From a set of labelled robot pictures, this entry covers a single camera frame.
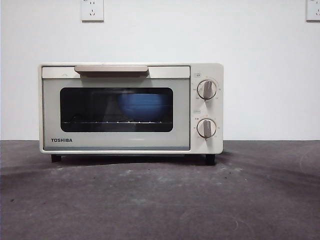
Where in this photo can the round beige oven knob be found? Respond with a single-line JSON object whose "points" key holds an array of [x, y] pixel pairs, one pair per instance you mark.
{"points": [[206, 128], [206, 89]]}

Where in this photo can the white wall socket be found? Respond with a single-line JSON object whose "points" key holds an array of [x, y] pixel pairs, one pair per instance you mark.
{"points": [[92, 11], [313, 11]]}

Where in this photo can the blue ribbed bowl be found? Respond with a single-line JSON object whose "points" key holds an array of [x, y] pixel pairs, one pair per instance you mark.
{"points": [[140, 105]]}

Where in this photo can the cream Toshiba toaster oven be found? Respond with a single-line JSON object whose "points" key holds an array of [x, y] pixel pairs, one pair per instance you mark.
{"points": [[218, 75]]}

